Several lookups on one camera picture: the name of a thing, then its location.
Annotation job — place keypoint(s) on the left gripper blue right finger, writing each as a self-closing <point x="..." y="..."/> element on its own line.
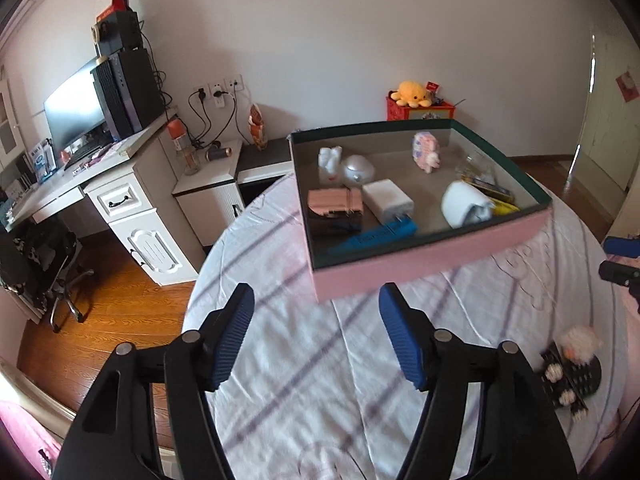
<point x="518" y="435"/>

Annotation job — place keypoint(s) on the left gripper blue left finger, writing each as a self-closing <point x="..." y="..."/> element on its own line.
<point x="113" y="434"/>

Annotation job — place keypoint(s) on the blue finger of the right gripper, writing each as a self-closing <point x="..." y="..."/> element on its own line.
<point x="620" y="274"/>
<point x="628" y="247"/>

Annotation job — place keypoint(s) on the black remote control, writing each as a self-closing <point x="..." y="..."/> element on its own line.
<point x="586" y="377"/>

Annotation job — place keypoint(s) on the yellow highlighter marker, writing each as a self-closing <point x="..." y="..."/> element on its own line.
<point x="499" y="208"/>

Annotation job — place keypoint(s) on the blue gold rectangular case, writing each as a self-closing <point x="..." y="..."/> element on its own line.
<point x="491" y="190"/>

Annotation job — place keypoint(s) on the white cup-shaped device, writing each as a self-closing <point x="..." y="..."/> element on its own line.
<point x="462" y="205"/>

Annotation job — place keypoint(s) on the clear glass bottle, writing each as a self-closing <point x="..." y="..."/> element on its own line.
<point x="477" y="165"/>

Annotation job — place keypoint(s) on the pink block figure toy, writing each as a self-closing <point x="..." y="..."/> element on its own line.
<point x="425" y="151"/>

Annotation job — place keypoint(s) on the blue object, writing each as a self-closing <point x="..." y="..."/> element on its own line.
<point x="388" y="233"/>

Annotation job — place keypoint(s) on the white charger adapter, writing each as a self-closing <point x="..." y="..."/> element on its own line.
<point x="386" y="200"/>

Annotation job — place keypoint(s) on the white round case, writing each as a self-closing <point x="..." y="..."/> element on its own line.
<point x="357" y="171"/>

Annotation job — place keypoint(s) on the white rabbit figurine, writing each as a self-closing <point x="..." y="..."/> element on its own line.
<point x="329" y="164"/>

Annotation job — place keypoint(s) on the black white flower hair clip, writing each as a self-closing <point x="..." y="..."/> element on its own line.
<point x="559" y="386"/>

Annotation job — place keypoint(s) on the black office chair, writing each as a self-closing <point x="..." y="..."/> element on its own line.
<point x="40" y="267"/>

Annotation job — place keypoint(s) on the red toy box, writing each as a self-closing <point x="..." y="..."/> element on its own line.
<point x="396" y="112"/>

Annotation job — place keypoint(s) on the pink storage box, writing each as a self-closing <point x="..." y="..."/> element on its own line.
<point x="435" y="247"/>

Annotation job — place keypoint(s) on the orange octopus plush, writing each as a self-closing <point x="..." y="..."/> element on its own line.
<point x="412" y="94"/>

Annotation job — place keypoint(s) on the white desk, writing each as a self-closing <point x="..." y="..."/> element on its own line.
<point x="130" y="187"/>

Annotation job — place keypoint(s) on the orange cap bottle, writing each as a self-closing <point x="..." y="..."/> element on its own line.
<point x="183" y="146"/>

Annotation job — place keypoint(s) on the computer monitor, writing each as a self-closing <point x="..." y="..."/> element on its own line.
<point x="73" y="109"/>

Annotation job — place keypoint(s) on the orange snack bag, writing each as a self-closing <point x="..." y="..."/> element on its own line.
<point x="257" y="128"/>

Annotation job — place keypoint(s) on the black computer tower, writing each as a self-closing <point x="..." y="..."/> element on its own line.
<point x="127" y="91"/>

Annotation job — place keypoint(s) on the black speaker box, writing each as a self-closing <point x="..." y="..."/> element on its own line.
<point x="119" y="30"/>

